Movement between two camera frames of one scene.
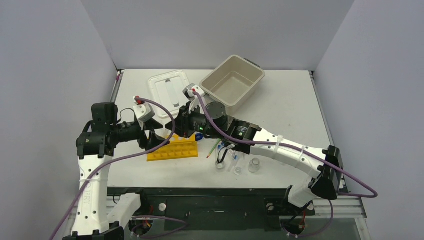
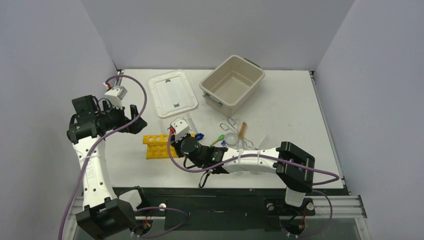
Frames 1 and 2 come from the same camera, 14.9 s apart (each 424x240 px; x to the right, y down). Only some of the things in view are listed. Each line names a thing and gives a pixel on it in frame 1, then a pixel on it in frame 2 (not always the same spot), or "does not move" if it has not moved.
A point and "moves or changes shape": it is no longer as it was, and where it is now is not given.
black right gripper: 182,120 to 177,145
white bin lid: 169,89 does not move
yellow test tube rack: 178,147 moves or changes shape
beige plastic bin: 232,82 does not move
